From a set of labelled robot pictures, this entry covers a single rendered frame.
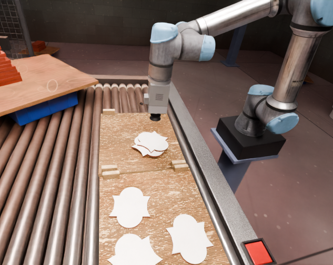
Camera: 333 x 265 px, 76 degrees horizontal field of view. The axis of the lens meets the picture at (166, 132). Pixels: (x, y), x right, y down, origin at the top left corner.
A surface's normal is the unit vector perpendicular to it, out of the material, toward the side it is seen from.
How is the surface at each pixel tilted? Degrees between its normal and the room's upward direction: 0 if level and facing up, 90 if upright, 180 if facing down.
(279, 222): 0
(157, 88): 90
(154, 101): 90
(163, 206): 0
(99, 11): 90
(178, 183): 0
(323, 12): 83
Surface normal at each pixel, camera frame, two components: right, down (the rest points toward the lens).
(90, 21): 0.27, 0.62
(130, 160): 0.12, -0.79
